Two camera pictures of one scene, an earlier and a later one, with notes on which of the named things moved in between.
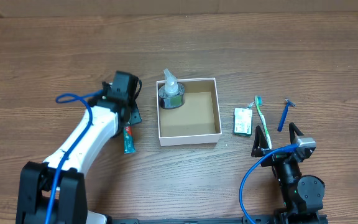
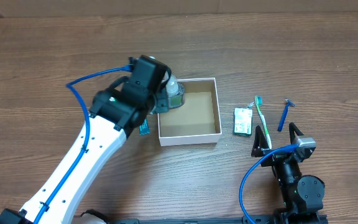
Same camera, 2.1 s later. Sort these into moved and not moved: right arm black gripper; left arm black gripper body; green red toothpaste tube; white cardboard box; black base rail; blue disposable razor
Moved: green red toothpaste tube; left arm black gripper body
Not moved: right arm black gripper; blue disposable razor; black base rail; white cardboard box
